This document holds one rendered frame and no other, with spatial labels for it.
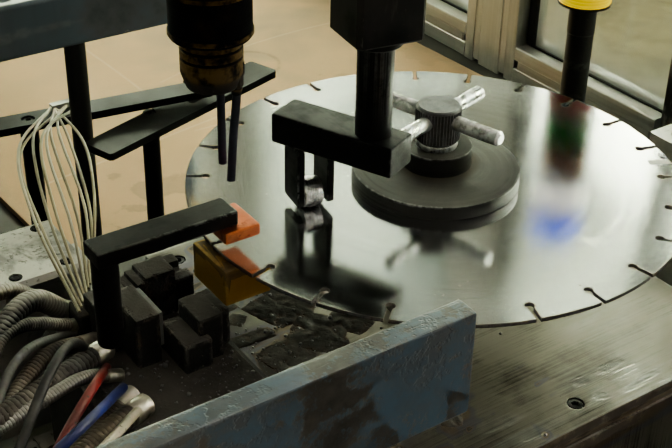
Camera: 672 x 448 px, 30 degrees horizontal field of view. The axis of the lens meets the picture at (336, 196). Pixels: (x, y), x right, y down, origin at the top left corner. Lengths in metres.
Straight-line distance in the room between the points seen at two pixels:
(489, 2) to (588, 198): 0.65
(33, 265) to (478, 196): 0.30
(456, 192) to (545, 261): 0.08
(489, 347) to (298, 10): 0.84
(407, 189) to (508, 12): 0.66
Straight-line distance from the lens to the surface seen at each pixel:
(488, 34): 1.47
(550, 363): 0.84
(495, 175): 0.82
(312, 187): 0.78
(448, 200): 0.79
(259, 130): 0.89
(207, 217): 0.73
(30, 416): 0.69
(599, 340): 0.87
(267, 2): 1.63
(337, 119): 0.76
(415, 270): 0.74
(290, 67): 1.45
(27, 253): 0.88
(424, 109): 0.80
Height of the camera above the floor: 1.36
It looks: 31 degrees down
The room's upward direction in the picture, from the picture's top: 1 degrees clockwise
